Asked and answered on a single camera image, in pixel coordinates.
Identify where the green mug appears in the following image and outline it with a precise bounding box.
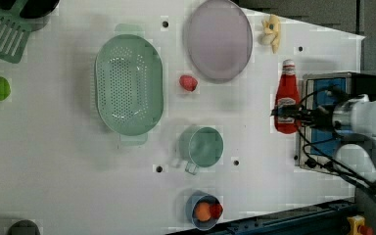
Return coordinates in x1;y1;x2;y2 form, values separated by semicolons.
178;125;224;175

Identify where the grey round object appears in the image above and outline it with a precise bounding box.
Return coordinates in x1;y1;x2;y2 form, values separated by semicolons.
7;219;41;235

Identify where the red plush ketchup bottle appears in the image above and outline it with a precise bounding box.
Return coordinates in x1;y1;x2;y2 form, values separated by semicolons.
274;59;301;134

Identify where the silver toaster oven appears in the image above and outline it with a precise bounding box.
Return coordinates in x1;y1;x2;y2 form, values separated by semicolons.
295;72;376;173

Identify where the plush peeled banana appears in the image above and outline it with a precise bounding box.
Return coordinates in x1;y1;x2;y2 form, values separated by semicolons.
259;15;281;54

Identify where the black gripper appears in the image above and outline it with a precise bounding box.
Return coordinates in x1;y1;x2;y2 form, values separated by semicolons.
271;106;334;131

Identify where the green slotted spatula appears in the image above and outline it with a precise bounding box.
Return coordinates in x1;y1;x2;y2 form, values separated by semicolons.
0;0;32;64

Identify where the plush strawberry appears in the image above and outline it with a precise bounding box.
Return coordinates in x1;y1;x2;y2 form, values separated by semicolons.
179;75;198;92

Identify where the red plush fruit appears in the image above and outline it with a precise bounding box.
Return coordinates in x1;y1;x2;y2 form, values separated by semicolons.
210;204;223;219

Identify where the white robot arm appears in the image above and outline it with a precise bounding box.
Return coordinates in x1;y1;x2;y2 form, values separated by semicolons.
271;93;376;200

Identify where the blue cup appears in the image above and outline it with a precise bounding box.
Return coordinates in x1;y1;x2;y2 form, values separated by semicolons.
185;191;223;231

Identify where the blue metal rail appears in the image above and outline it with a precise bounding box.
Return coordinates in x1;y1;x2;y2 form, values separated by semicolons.
167;200;357;235

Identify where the yellow red emergency button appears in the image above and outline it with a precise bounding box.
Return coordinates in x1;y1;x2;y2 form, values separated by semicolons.
347;215;374;235

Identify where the orange plush fruit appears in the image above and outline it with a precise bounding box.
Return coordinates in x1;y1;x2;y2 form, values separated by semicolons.
195;202;211;222

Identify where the green perforated colander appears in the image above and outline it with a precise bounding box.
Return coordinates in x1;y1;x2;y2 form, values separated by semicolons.
94;23;164;146

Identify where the green plush pepper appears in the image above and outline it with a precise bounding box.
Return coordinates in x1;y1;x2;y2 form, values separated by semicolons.
0;76;11;101

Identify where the black pot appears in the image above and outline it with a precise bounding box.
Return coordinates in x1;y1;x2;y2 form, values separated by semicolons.
0;0;60;31

